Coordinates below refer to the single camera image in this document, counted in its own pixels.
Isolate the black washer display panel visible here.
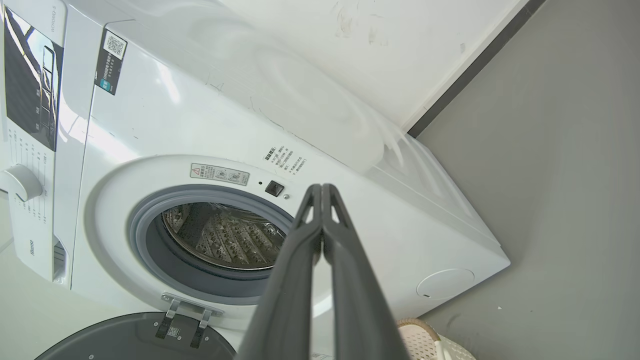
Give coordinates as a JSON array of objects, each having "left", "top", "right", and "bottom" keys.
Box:
[{"left": 4, "top": 6, "right": 65, "bottom": 152}]

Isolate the grey rubber door gasket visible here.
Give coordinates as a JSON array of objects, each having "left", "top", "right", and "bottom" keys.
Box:
[{"left": 127, "top": 184, "right": 301, "bottom": 306}]

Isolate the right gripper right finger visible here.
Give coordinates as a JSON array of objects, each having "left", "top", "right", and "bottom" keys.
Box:
[{"left": 322, "top": 183, "right": 411, "bottom": 360}]

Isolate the grey round washer door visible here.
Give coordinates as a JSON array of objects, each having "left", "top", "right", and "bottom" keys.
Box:
[{"left": 34, "top": 311, "right": 237, "bottom": 360}]

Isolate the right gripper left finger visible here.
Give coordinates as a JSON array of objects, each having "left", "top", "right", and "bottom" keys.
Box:
[{"left": 235, "top": 183, "right": 324, "bottom": 360}]

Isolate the steel washer drum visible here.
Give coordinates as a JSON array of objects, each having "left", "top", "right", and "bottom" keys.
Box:
[{"left": 161, "top": 202, "right": 296, "bottom": 271}]

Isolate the white washer control knob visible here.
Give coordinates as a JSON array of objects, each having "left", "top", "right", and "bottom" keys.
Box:
[{"left": 0, "top": 164, "right": 43, "bottom": 202}]

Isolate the dark baseboard strip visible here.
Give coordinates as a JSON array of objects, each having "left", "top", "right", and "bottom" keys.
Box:
[{"left": 407, "top": 0, "right": 546, "bottom": 139}]

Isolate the white front-load washing machine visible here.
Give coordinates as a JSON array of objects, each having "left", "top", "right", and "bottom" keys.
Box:
[{"left": 0, "top": 0, "right": 512, "bottom": 360}]

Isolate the printed instruction text label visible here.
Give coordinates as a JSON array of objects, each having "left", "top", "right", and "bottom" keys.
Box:
[{"left": 264, "top": 146, "right": 307, "bottom": 175}]

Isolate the grey warning label sticker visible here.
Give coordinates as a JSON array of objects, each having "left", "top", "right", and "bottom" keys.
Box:
[{"left": 189, "top": 163, "right": 250, "bottom": 187}]

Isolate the metal door hinge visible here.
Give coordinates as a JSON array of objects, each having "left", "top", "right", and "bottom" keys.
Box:
[{"left": 155, "top": 294, "right": 224, "bottom": 349}]

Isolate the black QR code sticker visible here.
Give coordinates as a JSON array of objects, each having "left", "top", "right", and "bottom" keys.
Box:
[{"left": 94, "top": 29, "right": 128, "bottom": 96}]

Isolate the round white filter cover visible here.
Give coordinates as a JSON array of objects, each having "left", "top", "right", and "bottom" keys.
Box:
[{"left": 416, "top": 268, "right": 476, "bottom": 301}]

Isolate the cream perforated laundry basket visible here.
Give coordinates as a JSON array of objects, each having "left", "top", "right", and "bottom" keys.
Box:
[{"left": 396, "top": 318, "right": 478, "bottom": 360}]

